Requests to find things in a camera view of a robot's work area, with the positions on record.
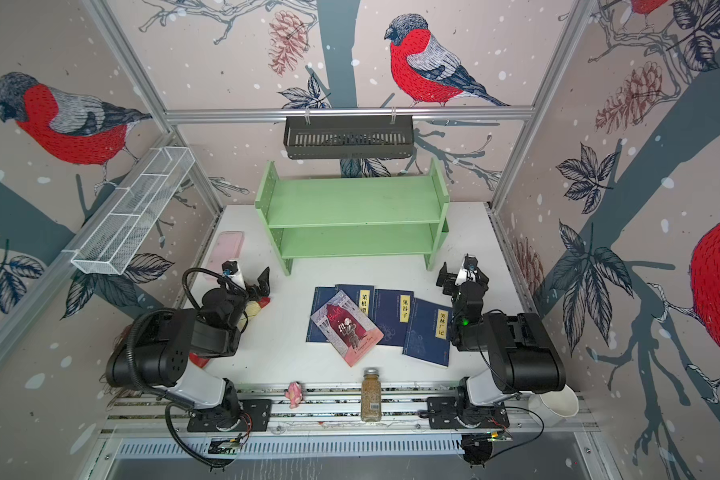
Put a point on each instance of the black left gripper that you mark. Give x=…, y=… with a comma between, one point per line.
x=252, y=294

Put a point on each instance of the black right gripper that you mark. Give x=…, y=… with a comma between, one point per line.
x=456, y=281

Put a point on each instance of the blue book yellow label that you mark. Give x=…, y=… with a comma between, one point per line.
x=362, y=295

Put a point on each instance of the pink Hamlet book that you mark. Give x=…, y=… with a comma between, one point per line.
x=346, y=328

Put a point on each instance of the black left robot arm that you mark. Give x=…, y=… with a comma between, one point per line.
x=155, y=355

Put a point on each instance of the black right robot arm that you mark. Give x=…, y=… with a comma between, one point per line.
x=518, y=354

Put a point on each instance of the red snack bag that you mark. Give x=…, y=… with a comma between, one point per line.
x=252, y=309

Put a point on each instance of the pink case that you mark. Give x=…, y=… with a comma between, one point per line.
x=227, y=246

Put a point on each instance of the rightmost blue book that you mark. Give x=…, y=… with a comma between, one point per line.
x=428, y=338

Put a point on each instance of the green wooden shelf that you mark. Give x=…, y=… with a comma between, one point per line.
x=354, y=217

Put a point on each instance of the pink small toy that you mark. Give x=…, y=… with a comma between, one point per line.
x=294, y=394

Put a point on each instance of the spice jar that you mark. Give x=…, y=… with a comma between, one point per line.
x=371, y=396

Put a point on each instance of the black hanging basket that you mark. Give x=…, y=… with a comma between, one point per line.
x=349, y=137

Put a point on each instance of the white cup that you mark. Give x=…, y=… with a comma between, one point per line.
x=554, y=407

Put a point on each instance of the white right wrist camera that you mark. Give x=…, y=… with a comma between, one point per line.
x=468, y=270

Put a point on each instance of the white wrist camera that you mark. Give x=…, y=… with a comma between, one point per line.
x=231, y=271
x=468, y=270

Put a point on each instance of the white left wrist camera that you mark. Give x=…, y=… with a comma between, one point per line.
x=231, y=271

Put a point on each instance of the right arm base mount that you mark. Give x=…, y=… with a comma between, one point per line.
x=450, y=413

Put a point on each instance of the aluminium rail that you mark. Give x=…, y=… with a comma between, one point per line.
x=336, y=408

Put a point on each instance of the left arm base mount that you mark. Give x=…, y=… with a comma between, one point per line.
x=247, y=415

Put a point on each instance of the white wire mesh basket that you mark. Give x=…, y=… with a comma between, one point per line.
x=117, y=238

